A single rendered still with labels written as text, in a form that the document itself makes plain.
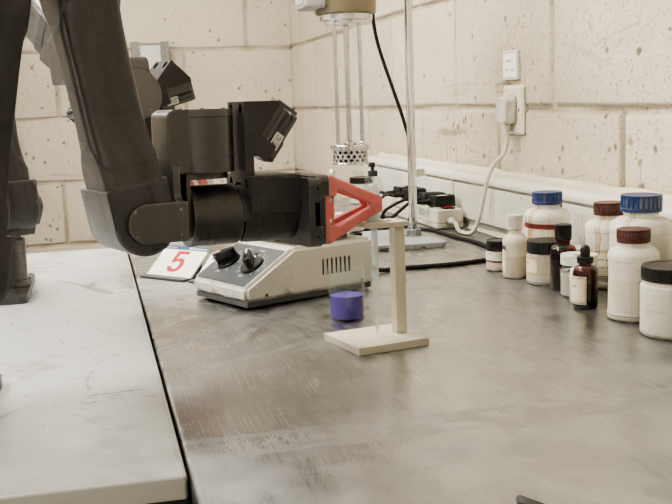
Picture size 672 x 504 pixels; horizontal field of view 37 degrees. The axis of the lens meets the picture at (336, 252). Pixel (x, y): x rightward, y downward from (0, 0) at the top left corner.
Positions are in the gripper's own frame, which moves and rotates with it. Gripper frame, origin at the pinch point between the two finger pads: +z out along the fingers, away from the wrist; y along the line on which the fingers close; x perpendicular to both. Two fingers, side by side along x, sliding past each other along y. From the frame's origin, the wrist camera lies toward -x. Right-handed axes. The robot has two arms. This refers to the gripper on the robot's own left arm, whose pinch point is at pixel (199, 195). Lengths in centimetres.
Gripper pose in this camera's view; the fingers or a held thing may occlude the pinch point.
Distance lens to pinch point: 132.7
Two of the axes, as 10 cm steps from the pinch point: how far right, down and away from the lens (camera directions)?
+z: 6.3, 5.6, 5.4
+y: -6.0, -0.9, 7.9
